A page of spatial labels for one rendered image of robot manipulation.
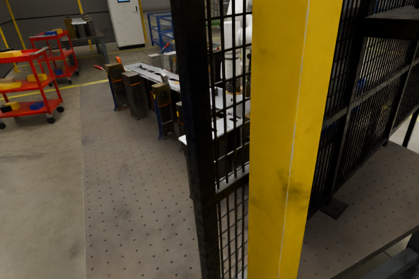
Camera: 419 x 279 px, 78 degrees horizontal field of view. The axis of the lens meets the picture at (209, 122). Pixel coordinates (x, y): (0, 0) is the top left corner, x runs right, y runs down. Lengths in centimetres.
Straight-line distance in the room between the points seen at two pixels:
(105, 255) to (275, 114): 84
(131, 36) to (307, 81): 816
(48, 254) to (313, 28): 210
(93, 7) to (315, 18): 885
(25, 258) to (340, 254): 192
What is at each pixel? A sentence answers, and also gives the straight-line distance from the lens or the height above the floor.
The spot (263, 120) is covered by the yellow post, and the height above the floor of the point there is 131.
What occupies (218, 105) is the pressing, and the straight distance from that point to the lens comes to 129.
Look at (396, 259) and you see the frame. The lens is 178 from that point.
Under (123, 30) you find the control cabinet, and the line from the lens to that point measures 844.
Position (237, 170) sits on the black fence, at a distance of 57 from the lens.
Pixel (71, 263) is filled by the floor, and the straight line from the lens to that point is 209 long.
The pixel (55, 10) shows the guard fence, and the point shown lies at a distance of 916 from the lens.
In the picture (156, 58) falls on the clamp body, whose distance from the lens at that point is 221.
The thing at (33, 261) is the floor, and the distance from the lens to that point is 224.
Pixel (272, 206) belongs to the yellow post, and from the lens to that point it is 57.
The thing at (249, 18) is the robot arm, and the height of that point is 139.
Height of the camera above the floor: 152
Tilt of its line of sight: 28 degrees down
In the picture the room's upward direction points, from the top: 4 degrees counter-clockwise
